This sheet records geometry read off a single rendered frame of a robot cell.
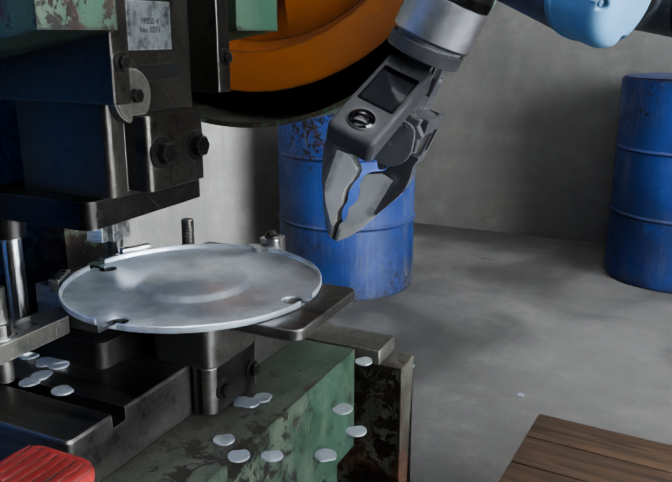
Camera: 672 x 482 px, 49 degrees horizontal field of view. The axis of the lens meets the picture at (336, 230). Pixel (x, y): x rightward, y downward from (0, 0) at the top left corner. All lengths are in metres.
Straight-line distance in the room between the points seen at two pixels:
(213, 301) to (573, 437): 0.84
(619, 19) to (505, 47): 3.45
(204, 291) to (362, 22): 0.46
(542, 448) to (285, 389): 0.63
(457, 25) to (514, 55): 3.38
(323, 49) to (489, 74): 3.02
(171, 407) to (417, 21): 0.47
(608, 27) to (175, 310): 0.48
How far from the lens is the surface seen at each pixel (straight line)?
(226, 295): 0.81
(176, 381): 0.83
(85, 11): 0.71
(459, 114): 4.14
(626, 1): 0.62
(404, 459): 1.12
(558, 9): 0.62
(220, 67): 0.89
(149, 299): 0.82
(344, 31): 1.09
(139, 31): 0.83
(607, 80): 3.98
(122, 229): 0.91
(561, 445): 1.43
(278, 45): 1.15
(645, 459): 1.44
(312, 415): 0.94
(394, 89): 0.67
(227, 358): 0.85
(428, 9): 0.67
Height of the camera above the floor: 1.06
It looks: 15 degrees down
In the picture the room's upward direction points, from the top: straight up
